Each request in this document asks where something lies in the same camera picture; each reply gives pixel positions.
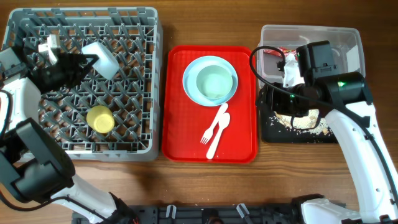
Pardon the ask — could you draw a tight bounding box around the light blue small bowl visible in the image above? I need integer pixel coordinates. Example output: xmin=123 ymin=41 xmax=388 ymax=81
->
xmin=82 ymin=42 xmax=119 ymax=80

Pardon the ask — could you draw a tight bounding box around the white rice pile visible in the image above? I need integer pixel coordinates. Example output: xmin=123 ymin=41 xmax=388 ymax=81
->
xmin=271 ymin=110 xmax=332 ymax=136

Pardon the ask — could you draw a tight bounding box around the yellow plastic cup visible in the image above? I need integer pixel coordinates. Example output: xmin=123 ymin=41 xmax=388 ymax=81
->
xmin=86 ymin=105 xmax=115 ymax=134

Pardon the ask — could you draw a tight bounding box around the green bowl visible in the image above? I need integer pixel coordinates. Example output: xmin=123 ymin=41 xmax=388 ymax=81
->
xmin=196 ymin=65 xmax=233 ymax=100

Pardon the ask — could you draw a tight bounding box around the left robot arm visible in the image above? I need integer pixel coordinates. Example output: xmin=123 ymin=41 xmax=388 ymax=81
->
xmin=1 ymin=46 xmax=140 ymax=223

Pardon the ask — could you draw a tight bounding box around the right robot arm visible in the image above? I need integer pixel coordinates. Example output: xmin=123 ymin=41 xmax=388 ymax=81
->
xmin=253 ymin=40 xmax=397 ymax=223

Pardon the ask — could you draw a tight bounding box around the black waste tray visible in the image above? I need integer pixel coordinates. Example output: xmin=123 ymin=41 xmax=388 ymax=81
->
xmin=256 ymin=86 xmax=337 ymax=143

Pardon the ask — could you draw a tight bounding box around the grey dishwasher rack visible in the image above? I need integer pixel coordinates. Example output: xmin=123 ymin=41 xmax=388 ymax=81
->
xmin=2 ymin=7 xmax=163 ymax=162

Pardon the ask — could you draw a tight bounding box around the red snack wrapper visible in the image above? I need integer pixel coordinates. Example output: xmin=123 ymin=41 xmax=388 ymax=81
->
xmin=264 ymin=47 xmax=297 ymax=57

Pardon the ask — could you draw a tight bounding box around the white plastic spoon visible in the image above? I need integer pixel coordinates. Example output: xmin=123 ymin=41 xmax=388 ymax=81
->
xmin=206 ymin=113 xmax=231 ymax=159

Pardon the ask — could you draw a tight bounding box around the clear plastic bin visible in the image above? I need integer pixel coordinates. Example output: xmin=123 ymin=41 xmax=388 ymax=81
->
xmin=256 ymin=24 xmax=366 ymax=86

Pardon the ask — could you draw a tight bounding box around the white plastic fork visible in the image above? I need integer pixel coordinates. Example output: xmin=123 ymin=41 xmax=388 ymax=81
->
xmin=200 ymin=103 xmax=228 ymax=144

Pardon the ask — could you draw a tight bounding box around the light blue plate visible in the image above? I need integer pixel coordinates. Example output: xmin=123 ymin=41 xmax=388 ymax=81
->
xmin=182 ymin=55 xmax=238 ymax=107

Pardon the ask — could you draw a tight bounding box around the red plastic tray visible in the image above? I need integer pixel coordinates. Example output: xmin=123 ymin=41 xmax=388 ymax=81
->
xmin=162 ymin=45 xmax=258 ymax=164

